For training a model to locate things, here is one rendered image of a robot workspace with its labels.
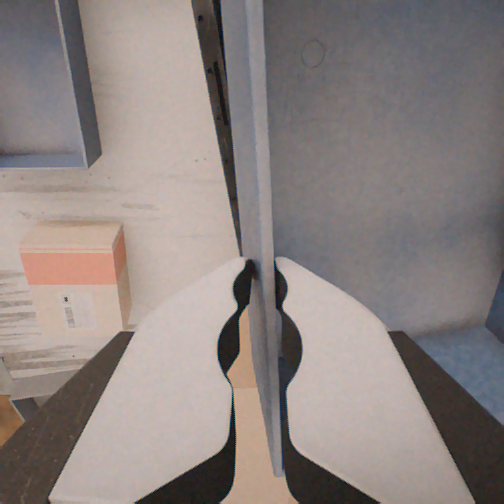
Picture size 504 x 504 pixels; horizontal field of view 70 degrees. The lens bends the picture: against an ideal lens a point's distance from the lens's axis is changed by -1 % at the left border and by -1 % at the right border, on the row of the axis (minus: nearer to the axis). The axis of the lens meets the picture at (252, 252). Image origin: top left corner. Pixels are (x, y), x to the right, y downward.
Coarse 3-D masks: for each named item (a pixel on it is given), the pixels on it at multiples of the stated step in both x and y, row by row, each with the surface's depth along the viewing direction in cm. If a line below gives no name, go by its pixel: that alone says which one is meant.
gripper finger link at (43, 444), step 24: (120, 336) 9; (96, 360) 8; (72, 384) 7; (96, 384) 7; (48, 408) 7; (72, 408) 7; (24, 432) 6; (48, 432) 6; (72, 432) 6; (0, 456) 6; (24, 456) 6; (48, 456) 6; (0, 480) 6; (24, 480) 6; (48, 480) 6
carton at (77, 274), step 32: (64, 224) 53; (96, 224) 54; (32, 256) 48; (64, 256) 49; (96, 256) 49; (32, 288) 51; (64, 288) 51; (96, 288) 52; (128, 288) 60; (64, 320) 54; (96, 320) 54
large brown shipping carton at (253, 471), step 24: (240, 336) 56; (240, 360) 51; (240, 384) 48; (240, 408) 49; (240, 432) 51; (264, 432) 52; (240, 456) 54; (264, 456) 55; (240, 480) 57; (264, 480) 58
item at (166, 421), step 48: (192, 288) 10; (240, 288) 11; (144, 336) 9; (192, 336) 9; (144, 384) 7; (192, 384) 7; (96, 432) 6; (144, 432) 6; (192, 432) 6; (96, 480) 6; (144, 480) 6; (192, 480) 6
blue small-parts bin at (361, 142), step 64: (256, 0) 7; (320, 0) 13; (384, 0) 13; (448, 0) 14; (256, 64) 8; (320, 64) 14; (384, 64) 14; (448, 64) 15; (256, 128) 9; (320, 128) 15; (384, 128) 16; (448, 128) 16; (256, 192) 9; (320, 192) 17; (384, 192) 17; (448, 192) 18; (256, 256) 11; (320, 256) 18; (384, 256) 19; (448, 256) 19; (256, 320) 14; (384, 320) 21; (448, 320) 22
